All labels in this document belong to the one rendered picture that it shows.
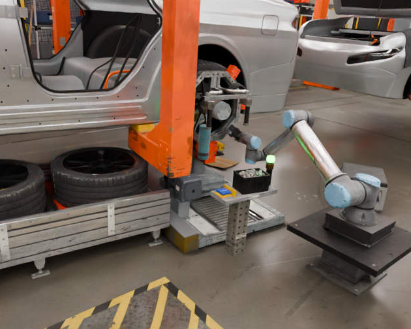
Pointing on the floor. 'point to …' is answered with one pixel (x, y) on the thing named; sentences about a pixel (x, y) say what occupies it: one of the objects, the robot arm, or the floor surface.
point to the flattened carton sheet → (222, 162)
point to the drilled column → (237, 227)
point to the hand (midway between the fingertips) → (228, 129)
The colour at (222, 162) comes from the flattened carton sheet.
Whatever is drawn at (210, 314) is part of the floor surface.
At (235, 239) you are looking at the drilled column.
